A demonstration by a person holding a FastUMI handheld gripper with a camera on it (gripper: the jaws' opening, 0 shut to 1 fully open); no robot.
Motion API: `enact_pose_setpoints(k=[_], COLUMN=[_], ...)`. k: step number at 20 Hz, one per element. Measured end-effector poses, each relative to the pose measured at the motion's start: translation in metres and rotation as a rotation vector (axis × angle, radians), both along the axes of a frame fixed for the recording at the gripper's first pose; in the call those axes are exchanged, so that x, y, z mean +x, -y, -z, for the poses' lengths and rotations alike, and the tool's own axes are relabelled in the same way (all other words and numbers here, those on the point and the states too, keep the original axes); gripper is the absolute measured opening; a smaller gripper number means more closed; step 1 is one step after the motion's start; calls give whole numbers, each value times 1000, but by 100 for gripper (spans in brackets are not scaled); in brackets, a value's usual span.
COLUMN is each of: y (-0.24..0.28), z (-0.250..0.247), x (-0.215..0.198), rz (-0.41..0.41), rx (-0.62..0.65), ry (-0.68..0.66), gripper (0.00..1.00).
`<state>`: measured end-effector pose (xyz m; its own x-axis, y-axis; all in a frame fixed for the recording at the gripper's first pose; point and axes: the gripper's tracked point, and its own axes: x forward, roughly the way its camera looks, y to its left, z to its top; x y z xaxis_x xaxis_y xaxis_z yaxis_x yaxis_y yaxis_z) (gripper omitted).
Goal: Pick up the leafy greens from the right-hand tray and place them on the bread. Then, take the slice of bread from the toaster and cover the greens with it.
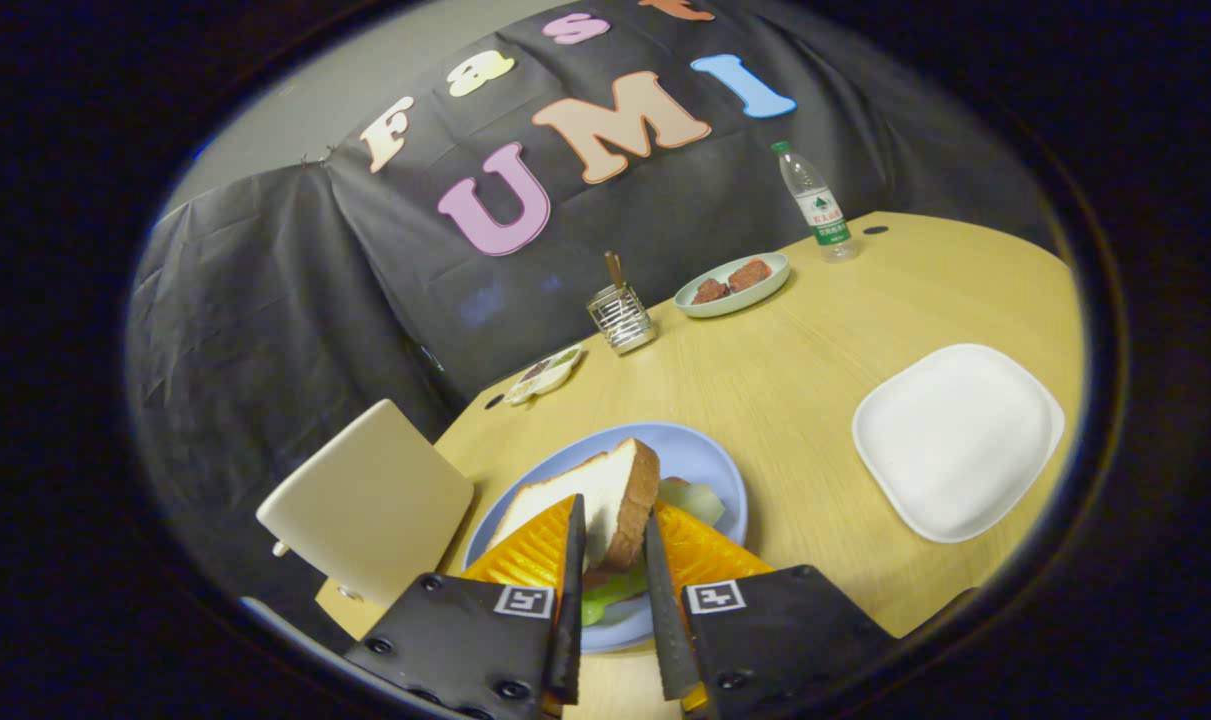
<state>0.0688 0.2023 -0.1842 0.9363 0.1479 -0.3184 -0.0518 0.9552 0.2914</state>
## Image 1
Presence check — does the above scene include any clear water bottle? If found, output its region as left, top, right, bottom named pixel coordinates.
left=771, top=140, right=861, bottom=263

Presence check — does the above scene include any green lettuce leaf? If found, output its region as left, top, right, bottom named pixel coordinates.
left=580, top=477, right=728, bottom=628

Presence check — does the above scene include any pale green plate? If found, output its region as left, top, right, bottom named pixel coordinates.
left=673, top=251, right=792, bottom=319

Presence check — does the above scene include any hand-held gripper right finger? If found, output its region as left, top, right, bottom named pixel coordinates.
left=643, top=500, right=896, bottom=720

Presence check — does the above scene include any white square plate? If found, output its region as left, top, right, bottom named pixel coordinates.
left=851, top=343, right=1066, bottom=545

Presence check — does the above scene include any blue round plate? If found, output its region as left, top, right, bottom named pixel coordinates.
left=462, top=422, right=749, bottom=655

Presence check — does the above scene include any white condiment tray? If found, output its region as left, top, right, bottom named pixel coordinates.
left=503, top=345, right=585, bottom=406

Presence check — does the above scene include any black backdrop cloth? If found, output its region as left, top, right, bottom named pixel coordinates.
left=125, top=0, right=1066, bottom=611

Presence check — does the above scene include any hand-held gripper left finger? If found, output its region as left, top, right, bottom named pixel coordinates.
left=343, top=493, right=588, bottom=720

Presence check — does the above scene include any white toaster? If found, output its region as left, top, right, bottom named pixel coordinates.
left=255, top=399, right=476, bottom=609

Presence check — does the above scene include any metal wire utensil holder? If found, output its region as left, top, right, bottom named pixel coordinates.
left=586, top=283, right=657, bottom=357

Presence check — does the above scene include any plain bread slice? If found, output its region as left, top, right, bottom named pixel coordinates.
left=485, top=437, right=661, bottom=576

